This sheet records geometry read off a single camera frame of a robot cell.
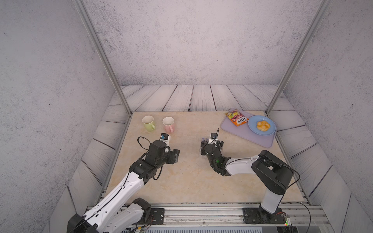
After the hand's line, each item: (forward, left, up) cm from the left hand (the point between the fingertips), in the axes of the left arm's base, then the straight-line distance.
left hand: (176, 151), depth 79 cm
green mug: (+29, +22, -9) cm, 37 cm away
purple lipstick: (+12, -16, -8) cm, 22 cm away
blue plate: (+37, -59, -17) cm, 71 cm away
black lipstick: (+10, -28, -10) cm, 31 cm away
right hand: (+10, -17, -7) cm, 21 cm away
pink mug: (+26, +7, -8) cm, 28 cm away
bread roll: (+28, -61, -13) cm, 69 cm away
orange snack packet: (+36, -45, -14) cm, 59 cm away
